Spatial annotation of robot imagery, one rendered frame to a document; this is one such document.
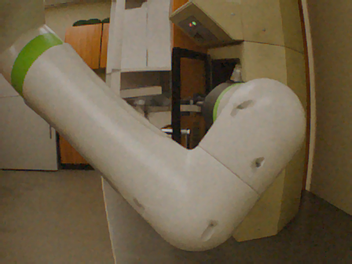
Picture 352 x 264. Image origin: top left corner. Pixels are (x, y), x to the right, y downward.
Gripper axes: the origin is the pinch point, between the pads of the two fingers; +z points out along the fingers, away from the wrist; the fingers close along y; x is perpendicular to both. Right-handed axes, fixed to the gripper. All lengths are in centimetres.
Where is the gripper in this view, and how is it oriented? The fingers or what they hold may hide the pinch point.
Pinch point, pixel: (200, 102)
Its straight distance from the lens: 83.2
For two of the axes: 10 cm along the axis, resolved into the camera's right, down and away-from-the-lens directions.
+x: -0.1, 9.9, 1.3
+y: -9.8, 0.1, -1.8
